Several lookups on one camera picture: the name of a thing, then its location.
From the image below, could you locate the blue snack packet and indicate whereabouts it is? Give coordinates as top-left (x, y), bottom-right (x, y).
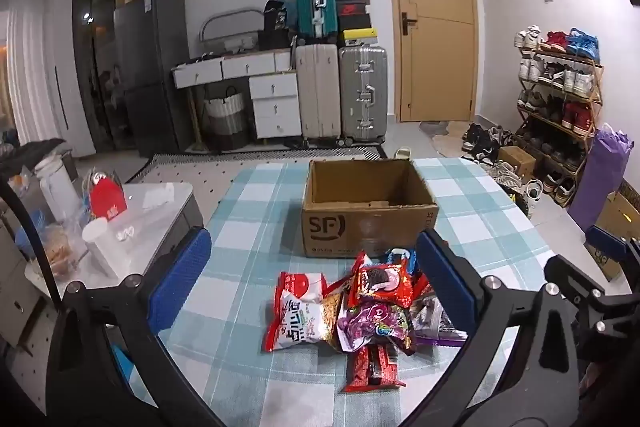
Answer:
top-left (382, 248), bottom-right (418, 275)

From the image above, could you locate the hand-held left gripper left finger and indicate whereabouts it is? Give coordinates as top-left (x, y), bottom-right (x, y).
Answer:
top-left (44, 226), bottom-right (236, 427)

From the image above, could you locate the yellow printed cardboard box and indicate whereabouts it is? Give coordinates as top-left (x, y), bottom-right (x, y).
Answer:
top-left (584, 179), bottom-right (640, 283)

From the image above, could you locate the beige round rug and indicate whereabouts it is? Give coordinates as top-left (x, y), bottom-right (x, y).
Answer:
top-left (431, 122), bottom-right (473, 158)

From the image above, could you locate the white cup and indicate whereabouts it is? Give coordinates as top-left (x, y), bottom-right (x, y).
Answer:
top-left (81, 217), bottom-right (132, 279)

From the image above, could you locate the white perforated panel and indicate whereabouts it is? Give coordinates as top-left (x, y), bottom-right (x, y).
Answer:
top-left (0, 257), bottom-right (63, 427)

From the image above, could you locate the black case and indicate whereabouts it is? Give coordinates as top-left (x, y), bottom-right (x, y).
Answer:
top-left (258, 29), bottom-right (296, 50)

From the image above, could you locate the white bottle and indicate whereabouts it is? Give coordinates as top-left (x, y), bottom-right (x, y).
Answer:
top-left (34, 154), bottom-right (81, 228)

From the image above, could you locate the black bag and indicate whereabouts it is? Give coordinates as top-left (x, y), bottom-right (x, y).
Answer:
top-left (263, 0), bottom-right (289, 31)

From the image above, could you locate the clear food bag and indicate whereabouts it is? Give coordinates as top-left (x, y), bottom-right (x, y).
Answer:
top-left (40, 224), bottom-right (88, 280)

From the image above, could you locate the white side table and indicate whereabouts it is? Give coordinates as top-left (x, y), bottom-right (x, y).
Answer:
top-left (24, 181), bottom-right (205, 303)

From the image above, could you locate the white drawer desk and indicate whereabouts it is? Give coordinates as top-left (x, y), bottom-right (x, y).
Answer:
top-left (172, 48), bottom-right (302, 142)

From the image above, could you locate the brown cardboard box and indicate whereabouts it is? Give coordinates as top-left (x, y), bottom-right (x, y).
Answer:
top-left (301, 158), bottom-right (440, 258)

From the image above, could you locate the red cookie packet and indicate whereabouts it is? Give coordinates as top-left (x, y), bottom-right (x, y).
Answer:
top-left (349, 252), bottom-right (416, 310)

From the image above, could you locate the small cardboard box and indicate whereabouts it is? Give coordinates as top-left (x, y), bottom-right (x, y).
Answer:
top-left (497, 146), bottom-right (537, 178)

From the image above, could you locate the wooden shoe rack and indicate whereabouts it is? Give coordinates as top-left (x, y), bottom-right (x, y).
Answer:
top-left (515, 44), bottom-right (605, 208)

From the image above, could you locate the red white snack bag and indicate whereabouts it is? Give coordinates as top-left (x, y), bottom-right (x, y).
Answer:
top-left (264, 271), bottom-right (328, 354)

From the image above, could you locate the grey rounded frame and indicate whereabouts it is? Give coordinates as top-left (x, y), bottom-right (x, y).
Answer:
top-left (200, 8), bottom-right (264, 44)

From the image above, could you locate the dark purple snack packet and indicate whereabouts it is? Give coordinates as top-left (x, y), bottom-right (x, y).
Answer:
top-left (410, 294), bottom-right (469, 348)

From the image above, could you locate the beige suitcase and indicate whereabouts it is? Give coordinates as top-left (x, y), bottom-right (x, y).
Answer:
top-left (295, 42), bottom-right (343, 142)

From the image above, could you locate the silver suitcase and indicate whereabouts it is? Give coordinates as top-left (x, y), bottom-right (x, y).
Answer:
top-left (338, 45), bottom-right (389, 146)

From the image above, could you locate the teal suitcase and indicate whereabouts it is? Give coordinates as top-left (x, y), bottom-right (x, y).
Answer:
top-left (294, 0), bottom-right (342, 40)

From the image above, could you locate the purple candy bag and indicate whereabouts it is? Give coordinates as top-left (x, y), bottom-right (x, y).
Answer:
top-left (337, 299), bottom-right (417, 355)

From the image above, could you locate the golden brown snack bag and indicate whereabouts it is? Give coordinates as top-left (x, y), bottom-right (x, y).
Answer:
top-left (320, 289), bottom-right (348, 350)

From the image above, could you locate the dark cloth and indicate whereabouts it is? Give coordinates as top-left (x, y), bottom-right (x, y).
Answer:
top-left (0, 138), bottom-right (68, 180)

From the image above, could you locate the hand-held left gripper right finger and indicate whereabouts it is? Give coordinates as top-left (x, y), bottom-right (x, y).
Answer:
top-left (400, 228), bottom-right (586, 427)

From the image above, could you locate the dark glass cabinet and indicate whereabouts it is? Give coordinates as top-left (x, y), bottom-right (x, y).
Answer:
top-left (72, 0), bottom-right (147, 154)

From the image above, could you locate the red dark snack packet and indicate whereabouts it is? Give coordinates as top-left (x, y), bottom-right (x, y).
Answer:
top-left (341, 343), bottom-right (407, 394)

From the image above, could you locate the grey refrigerator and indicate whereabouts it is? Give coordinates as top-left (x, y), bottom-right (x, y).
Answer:
top-left (114, 0), bottom-right (192, 158)

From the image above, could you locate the wooden door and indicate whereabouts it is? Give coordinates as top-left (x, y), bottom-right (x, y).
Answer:
top-left (381, 0), bottom-right (477, 124)

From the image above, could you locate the grey white laundry basket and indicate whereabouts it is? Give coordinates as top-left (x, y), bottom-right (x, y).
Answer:
top-left (203, 88), bottom-right (251, 151)

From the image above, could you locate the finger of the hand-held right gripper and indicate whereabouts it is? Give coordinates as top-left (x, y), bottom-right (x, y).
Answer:
top-left (544, 254), bottom-right (608, 323)
top-left (586, 226), bottom-right (640, 270)

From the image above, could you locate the white curtain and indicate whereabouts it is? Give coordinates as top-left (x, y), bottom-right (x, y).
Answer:
top-left (4, 0), bottom-right (68, 145)

